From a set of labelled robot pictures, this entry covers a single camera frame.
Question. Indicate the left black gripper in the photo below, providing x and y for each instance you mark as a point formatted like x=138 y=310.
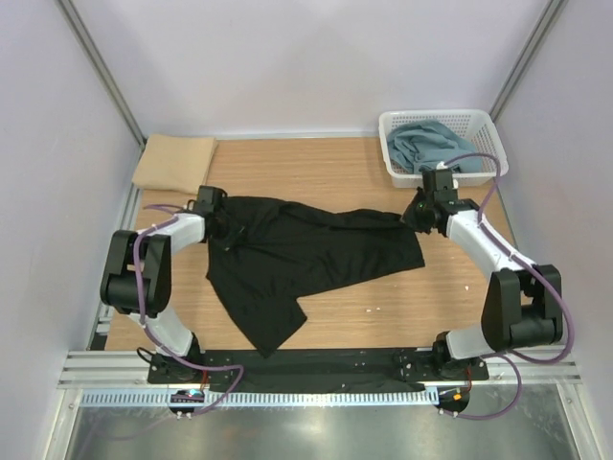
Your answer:
x=235 y=230

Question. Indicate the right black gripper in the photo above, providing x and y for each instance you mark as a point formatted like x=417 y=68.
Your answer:
x=408 y=216

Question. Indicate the black t shirt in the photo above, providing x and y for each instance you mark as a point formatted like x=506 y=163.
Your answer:
x=273 y=252

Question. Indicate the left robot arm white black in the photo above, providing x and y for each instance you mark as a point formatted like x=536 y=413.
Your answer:
x=137 y=280

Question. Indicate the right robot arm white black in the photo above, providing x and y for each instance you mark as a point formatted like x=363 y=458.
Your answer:
x=523 y=307

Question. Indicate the blue t shirt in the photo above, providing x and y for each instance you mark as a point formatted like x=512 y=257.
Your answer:
x=422 y=145

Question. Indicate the folded beige t shirt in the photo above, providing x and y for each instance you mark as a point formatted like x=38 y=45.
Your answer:
x=176 y=164

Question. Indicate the white plastic basket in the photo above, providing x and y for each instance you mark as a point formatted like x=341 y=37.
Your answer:
x=474 y=125

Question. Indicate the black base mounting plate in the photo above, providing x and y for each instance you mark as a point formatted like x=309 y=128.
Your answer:
x=315 y=371

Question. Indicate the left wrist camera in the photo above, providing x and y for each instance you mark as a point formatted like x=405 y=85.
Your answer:
x=209 y=199

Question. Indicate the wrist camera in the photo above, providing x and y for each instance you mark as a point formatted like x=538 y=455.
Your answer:
x=209 y=199
x=439 y=179

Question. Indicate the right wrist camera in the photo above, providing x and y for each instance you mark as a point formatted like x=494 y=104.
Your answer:
x=439 y=179

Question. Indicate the white slotted cable duct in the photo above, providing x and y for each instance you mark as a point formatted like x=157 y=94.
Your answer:
x=179 y=398

